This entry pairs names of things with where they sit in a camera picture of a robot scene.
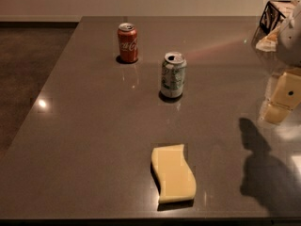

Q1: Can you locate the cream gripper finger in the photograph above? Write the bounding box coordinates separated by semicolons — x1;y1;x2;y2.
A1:
262;71;301;124

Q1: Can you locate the yellow wavy sponge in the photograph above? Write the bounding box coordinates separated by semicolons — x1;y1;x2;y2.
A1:
151;144;197;203

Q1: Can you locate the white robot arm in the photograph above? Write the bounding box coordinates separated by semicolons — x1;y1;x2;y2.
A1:
261;3;301;124

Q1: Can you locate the white snack packet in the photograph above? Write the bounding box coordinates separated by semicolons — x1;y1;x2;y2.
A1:
255;26;280;52

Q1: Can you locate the green white soda can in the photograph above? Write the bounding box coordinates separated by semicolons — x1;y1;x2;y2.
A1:
160;52;187;99

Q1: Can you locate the red cola can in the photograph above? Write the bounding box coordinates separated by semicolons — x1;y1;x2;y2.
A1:
118;23;138;63

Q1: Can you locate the black wire basket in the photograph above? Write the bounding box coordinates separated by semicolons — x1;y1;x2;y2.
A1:
260;0;298;34

